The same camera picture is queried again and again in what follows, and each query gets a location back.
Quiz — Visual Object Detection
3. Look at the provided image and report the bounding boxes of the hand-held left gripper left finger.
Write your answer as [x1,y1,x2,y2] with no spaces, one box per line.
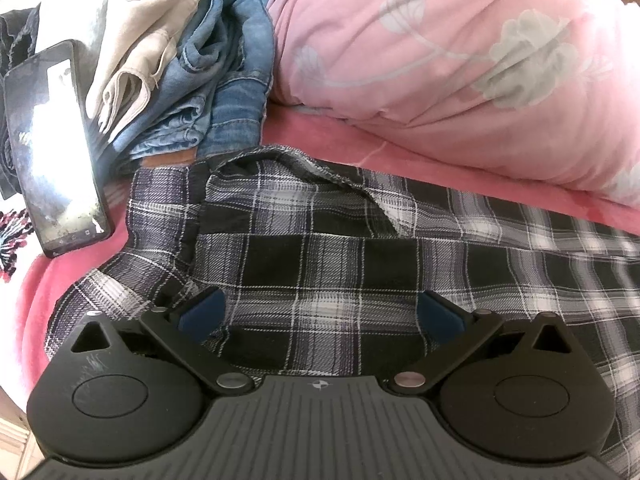
[70,287,253,396]

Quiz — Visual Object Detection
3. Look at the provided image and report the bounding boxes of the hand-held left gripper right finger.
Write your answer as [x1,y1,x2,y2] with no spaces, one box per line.
[392,290,576,396]

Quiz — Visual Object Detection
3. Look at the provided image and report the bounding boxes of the black white plaid pants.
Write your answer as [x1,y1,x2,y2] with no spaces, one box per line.
[45,145,640,480]

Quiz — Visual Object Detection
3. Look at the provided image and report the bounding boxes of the red floral fleece blanket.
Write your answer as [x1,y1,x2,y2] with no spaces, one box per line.
[0,105,640,396]

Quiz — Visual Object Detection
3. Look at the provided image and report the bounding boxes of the black smartphone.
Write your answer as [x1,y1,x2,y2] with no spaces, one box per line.
[2,40,113,259]

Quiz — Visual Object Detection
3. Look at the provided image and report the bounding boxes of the blue jeans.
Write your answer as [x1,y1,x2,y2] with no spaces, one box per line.
[107,0,276,168]

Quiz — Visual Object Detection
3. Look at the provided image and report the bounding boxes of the pink grey floral duvet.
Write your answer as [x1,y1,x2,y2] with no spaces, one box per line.
[265,0,640,208]

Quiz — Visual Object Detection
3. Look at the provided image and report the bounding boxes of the beige garment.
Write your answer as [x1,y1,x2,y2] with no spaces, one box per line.
[85,0,223,131]

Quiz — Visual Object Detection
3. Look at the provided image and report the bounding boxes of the dark knit cloth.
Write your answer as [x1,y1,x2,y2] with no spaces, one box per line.
[0,2,43,201]

